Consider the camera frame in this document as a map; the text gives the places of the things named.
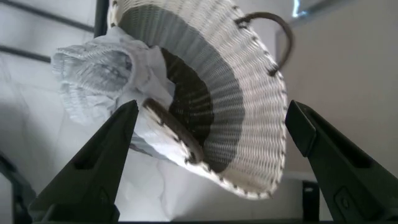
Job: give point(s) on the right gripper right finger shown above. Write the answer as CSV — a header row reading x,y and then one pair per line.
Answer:
x,y
348,183

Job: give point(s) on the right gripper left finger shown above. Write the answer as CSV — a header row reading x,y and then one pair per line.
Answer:
x,y
87,186

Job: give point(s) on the pale grey garment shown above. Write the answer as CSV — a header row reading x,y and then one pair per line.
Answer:
x,y
93,71

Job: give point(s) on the white laundry basket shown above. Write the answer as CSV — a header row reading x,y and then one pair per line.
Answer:
x,y
248,124

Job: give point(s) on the black clothes rack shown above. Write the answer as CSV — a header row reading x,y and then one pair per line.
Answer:
x,y
101,18

